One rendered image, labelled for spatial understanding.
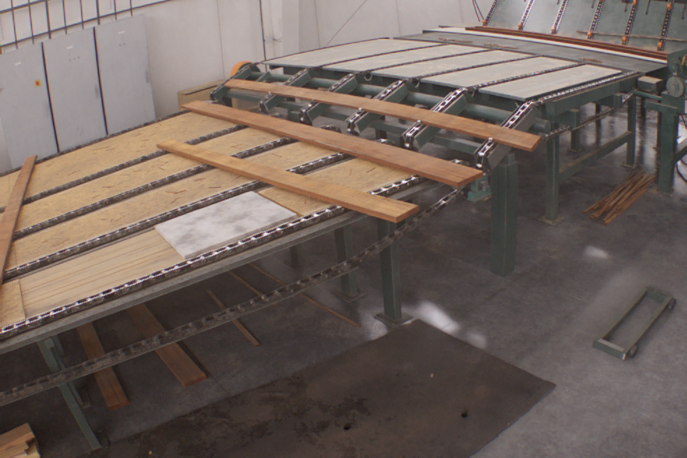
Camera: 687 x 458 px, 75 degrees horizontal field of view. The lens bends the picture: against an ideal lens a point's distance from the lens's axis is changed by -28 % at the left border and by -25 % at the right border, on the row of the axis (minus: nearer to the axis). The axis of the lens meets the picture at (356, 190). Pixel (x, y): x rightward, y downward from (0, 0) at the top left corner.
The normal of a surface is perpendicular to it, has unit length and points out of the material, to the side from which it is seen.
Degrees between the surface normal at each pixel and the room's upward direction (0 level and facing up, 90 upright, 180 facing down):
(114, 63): 90
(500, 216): 90
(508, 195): 90
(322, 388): 0
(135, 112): 90
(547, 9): 47
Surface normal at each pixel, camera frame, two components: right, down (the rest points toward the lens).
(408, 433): -0.10, -0.93
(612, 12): -0.64, -0.43
